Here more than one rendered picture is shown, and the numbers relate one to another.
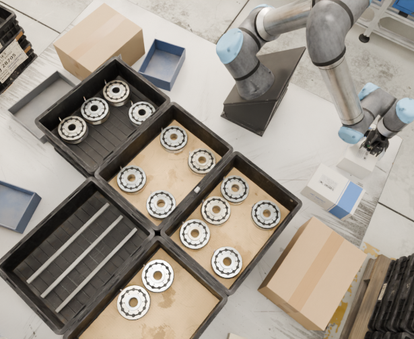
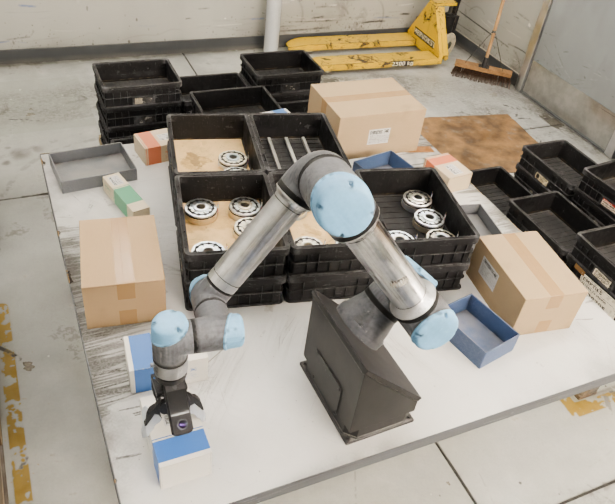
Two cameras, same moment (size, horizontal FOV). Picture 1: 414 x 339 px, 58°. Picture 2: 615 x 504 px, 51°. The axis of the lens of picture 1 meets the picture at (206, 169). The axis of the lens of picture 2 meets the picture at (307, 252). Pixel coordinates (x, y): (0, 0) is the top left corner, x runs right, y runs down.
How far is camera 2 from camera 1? 1.92 m
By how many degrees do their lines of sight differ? 67
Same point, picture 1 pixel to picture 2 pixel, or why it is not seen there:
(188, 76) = (445, 354)
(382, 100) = (207, 316)
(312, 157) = (223, 392)
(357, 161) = not seen: hidden behind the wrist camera
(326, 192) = not seen: hidden behind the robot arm
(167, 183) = (309, 225)
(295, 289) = (128, 226)
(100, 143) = (389, 212)
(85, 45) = (521, 248)
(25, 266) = (316, 142)
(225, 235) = (222, 228)
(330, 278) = (104, 250)
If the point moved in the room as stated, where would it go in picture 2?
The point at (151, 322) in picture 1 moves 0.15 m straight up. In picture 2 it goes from (209, 164) to (210, 127)
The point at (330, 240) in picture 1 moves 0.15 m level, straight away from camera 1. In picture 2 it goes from (129, 273) to (108, 311)
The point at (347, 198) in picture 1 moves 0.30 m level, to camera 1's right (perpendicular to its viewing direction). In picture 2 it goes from (143, 346) to (33, 406)
